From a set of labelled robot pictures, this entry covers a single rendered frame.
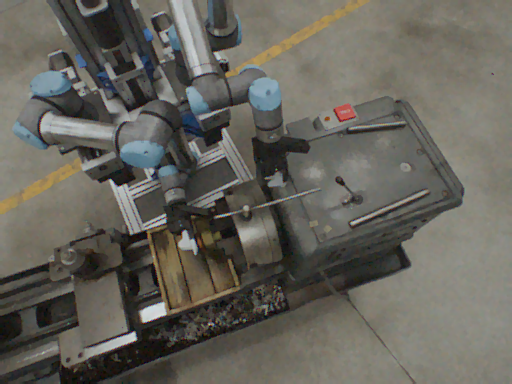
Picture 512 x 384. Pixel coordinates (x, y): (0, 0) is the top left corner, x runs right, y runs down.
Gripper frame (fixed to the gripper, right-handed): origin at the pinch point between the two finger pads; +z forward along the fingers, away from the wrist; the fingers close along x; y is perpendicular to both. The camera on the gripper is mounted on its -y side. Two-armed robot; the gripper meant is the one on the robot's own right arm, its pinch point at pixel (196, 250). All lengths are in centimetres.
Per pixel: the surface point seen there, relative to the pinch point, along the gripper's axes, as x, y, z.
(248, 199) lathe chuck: 13.4, -22.3, -7.0
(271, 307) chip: -54, -21, 23
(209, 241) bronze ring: 1.7, -5.3, -1.2
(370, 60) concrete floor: -110, -170, -138
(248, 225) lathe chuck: 13.2, -19.4, 1.5
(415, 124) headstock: 15, -87, -13
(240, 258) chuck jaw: 2.1, -13.7, 8.3
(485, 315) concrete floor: -110, -144, 65
